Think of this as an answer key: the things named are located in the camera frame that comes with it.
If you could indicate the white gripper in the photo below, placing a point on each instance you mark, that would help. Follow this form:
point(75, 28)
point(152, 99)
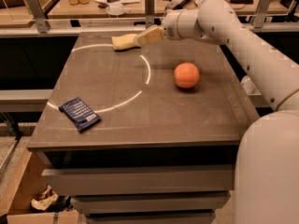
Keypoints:
point(169, 25)

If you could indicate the yellow sponge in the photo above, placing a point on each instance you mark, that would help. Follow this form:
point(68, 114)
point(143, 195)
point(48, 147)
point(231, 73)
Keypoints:
point(124, 42)

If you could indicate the grey drawer cabinet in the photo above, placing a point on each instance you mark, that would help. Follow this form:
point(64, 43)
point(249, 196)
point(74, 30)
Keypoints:
point(160, 154)

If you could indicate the blue rxbar blueberry wrapper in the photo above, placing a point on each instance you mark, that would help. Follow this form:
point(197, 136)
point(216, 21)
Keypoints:
point(80, 114)

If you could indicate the metal bracket middle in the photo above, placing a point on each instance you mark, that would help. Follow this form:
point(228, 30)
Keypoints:
point(149, 13)

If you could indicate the clear plastic bottle left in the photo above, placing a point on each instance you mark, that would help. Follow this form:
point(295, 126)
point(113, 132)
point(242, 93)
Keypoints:
point(248, 85)

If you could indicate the crumpled paper trash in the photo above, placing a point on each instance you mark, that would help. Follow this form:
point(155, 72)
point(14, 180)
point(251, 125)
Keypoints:
point(45, 200)

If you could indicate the orange ball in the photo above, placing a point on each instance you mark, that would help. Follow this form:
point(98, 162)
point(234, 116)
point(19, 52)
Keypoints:
point(186, 75)

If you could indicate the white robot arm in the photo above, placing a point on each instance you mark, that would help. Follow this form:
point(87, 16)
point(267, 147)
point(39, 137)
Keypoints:
point(267, 164)

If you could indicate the grey power strip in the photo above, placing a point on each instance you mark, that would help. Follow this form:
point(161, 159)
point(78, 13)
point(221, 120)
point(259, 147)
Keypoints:
point(176, 4)

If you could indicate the metal bracket right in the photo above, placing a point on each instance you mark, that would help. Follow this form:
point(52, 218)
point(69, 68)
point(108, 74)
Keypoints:
point(258, 18)

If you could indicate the metal bracket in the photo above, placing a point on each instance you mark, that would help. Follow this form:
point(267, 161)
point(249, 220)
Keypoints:
point(258, 18)
point(42, 24)
point(149, 13)

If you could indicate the cardboard box with trash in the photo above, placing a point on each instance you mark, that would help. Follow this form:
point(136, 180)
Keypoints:
point(25, 184)

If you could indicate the metal bracket left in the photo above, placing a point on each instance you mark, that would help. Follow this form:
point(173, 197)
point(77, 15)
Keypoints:
point(42, 24)

